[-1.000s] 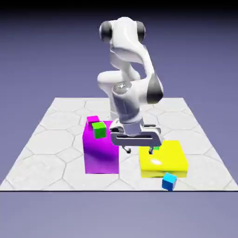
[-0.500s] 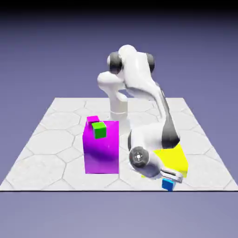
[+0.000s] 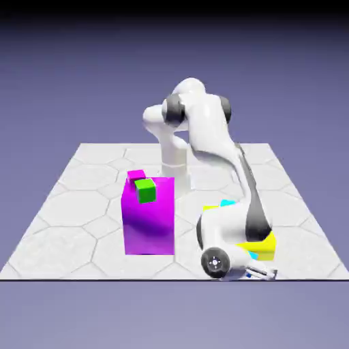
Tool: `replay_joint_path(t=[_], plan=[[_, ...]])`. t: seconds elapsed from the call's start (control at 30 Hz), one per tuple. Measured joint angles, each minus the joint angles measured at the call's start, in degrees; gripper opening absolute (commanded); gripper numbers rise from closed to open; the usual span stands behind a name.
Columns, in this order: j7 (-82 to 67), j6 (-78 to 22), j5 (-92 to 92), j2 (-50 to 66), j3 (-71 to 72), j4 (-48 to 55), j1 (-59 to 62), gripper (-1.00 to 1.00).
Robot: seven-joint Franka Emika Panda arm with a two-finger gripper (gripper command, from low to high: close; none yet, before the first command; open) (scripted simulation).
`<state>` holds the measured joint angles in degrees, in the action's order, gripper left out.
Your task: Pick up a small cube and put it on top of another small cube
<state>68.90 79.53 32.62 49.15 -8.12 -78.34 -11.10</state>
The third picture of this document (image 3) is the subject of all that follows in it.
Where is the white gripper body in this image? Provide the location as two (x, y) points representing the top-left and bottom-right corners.
(245, 267), (279, 282)

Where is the small green cube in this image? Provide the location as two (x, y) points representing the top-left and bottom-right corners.
(134, 178), (157, 204)

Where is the small pink cube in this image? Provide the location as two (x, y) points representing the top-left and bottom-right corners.
(127, 169), (147, 183)

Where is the large yellow box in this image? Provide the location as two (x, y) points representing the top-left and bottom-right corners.
(202, 204), (277, 262)

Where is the large magenta box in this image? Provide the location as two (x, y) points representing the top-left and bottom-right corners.
(120, 176), (176, 256)

